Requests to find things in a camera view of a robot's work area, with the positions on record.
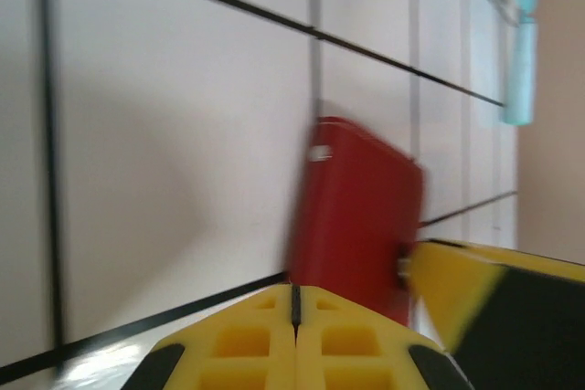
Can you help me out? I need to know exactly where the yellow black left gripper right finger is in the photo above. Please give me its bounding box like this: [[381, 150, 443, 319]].
[[294, 284, 468, 390]]

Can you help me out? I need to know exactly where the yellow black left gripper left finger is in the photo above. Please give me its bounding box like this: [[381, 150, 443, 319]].
[[122, 283, 297, 390]]

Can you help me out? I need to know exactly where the red card holder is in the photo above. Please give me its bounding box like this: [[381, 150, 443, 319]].
[[285, 115, 425, 330]]

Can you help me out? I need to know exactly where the light blue plastic shovel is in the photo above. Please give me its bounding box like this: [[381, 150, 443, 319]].
[[495, 0, 541, 126]]

